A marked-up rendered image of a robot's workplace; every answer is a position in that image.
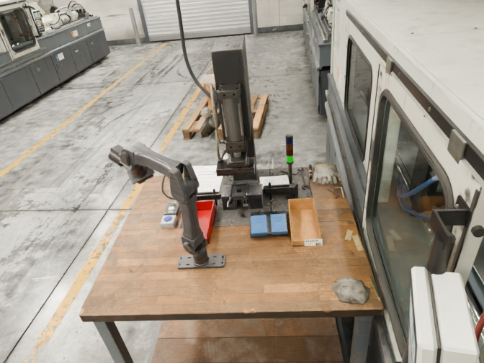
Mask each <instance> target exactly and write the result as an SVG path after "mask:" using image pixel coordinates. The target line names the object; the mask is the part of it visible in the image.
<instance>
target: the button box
mask: <svg viewBox="0 0 484 363"><path fill-rule="evenodd" d="M164 178H165V175H164V176H163V180H162V183H161V190H162V192H163V193H164V195H165V196H167V197H168V198H169V199H173V200H174V198H173V197H169V196H168V195H167V194H166V193H165V192H164V191H163V181H164ZM173 202H175V203H176V205H175V206H174V209H173V210H169V207H170V204H171V203H172V202H168V204H167V206H166V209H165V212H164V215H176V217H177V218H178V216H179V212H180V206H179V203H178V202H177V201H176V200H174V201H173Z"/></svg>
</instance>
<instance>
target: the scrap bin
mask: <svg viewBox="0 0 484 363"><path fill-rule="evenodd" d="M197 215H198V220H199V224H200V227H201V231H203V234H204V237H205V239H206V241H207V242H208V244H210V238H211V233H212V226H213V222H214V217H215V202H214V200H210V201H197Z"/></svg>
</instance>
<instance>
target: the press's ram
mask: <svg viewBox="0 0 484 363"><path fill-rule="evenodd" d="M246 142H247V144H246V152H245V153H243V152H242V151H240V152H230V155H229V158H228V159H222V160H221V161H219V160H218V163H217V167H216V174H217V176H233V175H246V174H255V158H254V157H250V158H249V157H247V150H248V141H246Z"/></svg>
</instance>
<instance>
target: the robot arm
mask: <svg viewBox="0 0 484 363"><path fill-rule="evenodd" d="M108 158H109V159H110V160H111V161H113V162H115V163H116V164H117V165H119V166H121V167H122V166H124V168H125V169H126V170H127V175H128V176H129V178H130V180H131V182H132V184H134V185H135V184H136V183H137V184H138V185H139V184H142V183H144V182H145V181H146V180H147V179H149V178H150V179H152V178H153V177H154V175H153V174H154V173H155V171H157V172H159V173H161V174H163V175H165V176H167V177H168V178H169V182H170V192H171V196H172V197H173V198H174V199H175V200H176V201H177V202H178V203H179V206H180V210H181V218H182V222H183V235H182V236H181V242H182V244H183V248H184V249H185V251H186V252H188V253H189V254H191V255H187V256H180V257H179V261H178V264H177V269H211V268H223V267H224V266H225V254H207V249H206V245H207V244H208V242H207V241H206V239H205V237H204V234H203V231H201V227H200V224H199V220H198V215H197V194H198V188H199V187H200V183H199V181H198V179H197V176H196V174H195V172H194V169H193V167H192V164H191V162H190V161H188V160H186V159H185V160H184V161H182V162H181V161H176V160H173V159H170V158H167V157H165V156H162V155H161V154H159V153H156V152H154V151H152V150H151V149H150V148H149V147H147V146H145V144H143V143H140V142H138V141H135V142H134V143H131V144H130V145H128V146H127V147H125V148H123V147H122V146H121V145H119V144H117V145H114V146H113V147H111V148H110V152H109V155H108ZM154 170H155V171H154ZM183 173H184V178H183V177H182V174H183Z"/></svg>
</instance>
